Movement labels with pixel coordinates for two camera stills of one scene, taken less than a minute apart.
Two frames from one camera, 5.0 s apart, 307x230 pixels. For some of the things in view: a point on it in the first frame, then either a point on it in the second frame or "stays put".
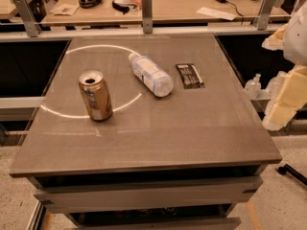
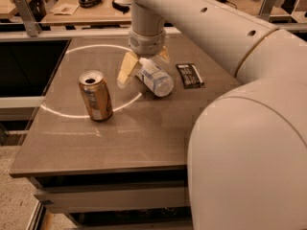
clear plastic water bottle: (154, 79) stays put
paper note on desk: (67, 10) stays put
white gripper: (296, 37) to (146, 44)
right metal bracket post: (266, 8) stays put
